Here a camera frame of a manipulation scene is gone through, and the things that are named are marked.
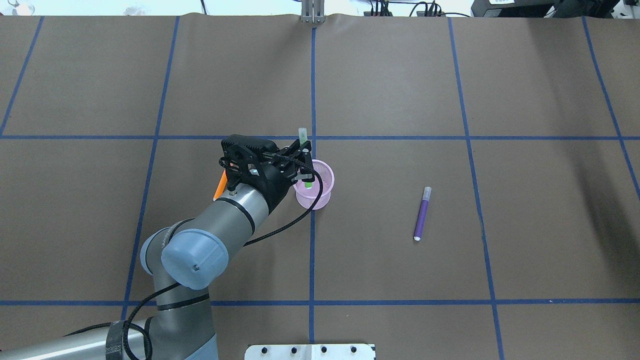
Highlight purple highlighter pen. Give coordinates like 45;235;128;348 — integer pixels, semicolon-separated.
413;186;433;242

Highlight green highlighter pen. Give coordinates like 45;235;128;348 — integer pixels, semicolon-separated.
298;127;314;189

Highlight black box with label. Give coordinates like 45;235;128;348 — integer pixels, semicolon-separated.
471;0;620;19

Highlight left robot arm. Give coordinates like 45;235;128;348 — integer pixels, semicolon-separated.
1;134;321;360

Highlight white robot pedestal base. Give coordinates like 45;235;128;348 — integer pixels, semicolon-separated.
244;343;377;360

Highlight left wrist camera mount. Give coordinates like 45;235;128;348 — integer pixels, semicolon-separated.
219;134;278;193

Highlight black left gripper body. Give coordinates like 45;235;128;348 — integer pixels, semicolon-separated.
250;160;298;214

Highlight black left camera cable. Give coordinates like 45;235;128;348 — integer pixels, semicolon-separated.
120;150;323;360

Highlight orange highlighter pen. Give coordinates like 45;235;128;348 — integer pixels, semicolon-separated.
212;171;227;201

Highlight pink mesh pen holder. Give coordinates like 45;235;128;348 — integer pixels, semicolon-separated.
294;159;335;210

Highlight aluminium frame post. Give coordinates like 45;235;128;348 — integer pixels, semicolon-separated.
298;0;326;25

